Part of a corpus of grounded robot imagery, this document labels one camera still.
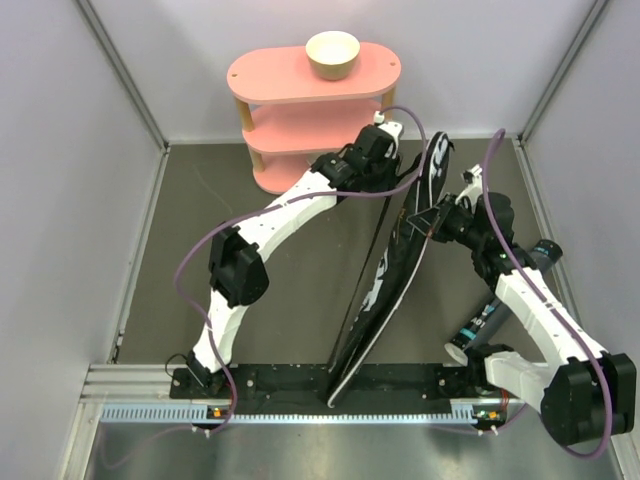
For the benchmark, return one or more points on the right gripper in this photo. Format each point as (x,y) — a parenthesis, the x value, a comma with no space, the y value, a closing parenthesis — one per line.
(431,222)

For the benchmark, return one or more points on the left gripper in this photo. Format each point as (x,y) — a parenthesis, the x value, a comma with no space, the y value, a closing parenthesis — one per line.
(391,161)

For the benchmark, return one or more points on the black racket bag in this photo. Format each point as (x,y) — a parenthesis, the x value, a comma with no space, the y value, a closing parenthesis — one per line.
(394,273)

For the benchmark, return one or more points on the black shuttlecock tube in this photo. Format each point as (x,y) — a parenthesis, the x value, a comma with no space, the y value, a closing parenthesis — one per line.
(491,316)

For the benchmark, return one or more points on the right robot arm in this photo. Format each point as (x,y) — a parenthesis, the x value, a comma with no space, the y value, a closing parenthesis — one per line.
(582,392)

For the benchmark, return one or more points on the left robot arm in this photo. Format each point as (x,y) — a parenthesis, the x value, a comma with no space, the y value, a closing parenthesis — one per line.
(365,168)

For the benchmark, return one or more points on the pink three-tier shelf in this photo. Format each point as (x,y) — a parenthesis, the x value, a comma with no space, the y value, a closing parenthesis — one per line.
(288,113)

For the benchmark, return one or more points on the cream bowl on top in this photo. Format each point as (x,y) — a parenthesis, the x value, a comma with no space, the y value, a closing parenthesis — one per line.
(332,54)

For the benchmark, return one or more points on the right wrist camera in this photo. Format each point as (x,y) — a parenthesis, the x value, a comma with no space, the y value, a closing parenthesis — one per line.
(474,184)

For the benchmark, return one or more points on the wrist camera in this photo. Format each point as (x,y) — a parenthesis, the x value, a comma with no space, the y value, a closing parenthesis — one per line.
(474,184)
(393,128)

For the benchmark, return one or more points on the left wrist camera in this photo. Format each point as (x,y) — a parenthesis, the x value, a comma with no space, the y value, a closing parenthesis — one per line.
(393,128)

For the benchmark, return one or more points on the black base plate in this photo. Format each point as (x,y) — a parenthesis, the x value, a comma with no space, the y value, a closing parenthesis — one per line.
(387,389)

